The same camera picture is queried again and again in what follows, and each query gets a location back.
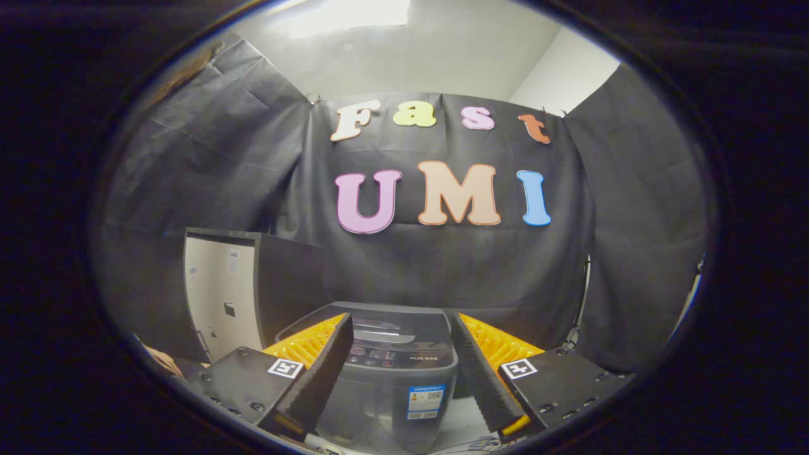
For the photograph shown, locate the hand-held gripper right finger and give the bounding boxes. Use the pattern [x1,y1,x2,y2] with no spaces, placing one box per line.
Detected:
[444,308,633,443]

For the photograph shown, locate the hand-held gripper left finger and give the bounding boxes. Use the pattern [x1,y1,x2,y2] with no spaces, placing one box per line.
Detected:
[183,312,356,443]

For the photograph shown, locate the grey washing machine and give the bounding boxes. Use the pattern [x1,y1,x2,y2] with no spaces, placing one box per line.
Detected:
[275,301,460,453]

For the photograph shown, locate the black backdrop cloth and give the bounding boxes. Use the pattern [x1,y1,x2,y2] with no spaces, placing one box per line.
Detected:
[95,32,712,373]

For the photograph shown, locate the black tripod stand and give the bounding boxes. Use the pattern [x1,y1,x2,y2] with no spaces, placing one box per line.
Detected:
[561,253,595,351]

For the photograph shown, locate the beige and dark cabinet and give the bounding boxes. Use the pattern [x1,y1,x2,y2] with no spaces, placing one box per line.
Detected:
[183,227,326,364]

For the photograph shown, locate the thin floor cables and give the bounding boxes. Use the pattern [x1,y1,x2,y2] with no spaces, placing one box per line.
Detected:
[436,433,506,455]

